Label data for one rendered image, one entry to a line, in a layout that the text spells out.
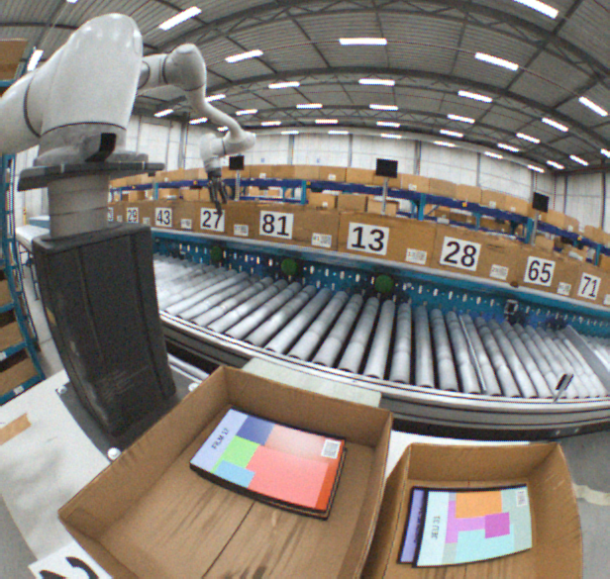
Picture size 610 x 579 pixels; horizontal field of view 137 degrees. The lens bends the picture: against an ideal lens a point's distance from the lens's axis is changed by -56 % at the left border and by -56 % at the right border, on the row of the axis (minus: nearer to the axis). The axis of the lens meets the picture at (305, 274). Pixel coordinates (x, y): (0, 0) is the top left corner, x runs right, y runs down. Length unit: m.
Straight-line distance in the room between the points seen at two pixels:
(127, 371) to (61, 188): 0.28
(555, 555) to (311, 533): 0.37
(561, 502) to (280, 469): 0.43
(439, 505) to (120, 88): 0.70
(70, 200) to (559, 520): 0.79
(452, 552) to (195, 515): 0.33
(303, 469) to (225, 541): 0.15
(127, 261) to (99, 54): 0.30
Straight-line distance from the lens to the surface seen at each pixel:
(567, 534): 0.47
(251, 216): 1.25
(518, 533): 0.46
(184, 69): 1.01
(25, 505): 0.55
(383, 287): 1.03
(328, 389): 0.56
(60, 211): 0.40
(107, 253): 0.38
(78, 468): 0.51
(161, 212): 1.69
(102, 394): 0.44
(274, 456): 0.39
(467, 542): 0.41
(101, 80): 0.40
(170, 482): 0.43
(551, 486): 0.51
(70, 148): 0.37
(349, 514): 0.40
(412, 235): 1.06
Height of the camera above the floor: 1.13
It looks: 18 degrees down
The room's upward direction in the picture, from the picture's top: 4 degrees clockwise
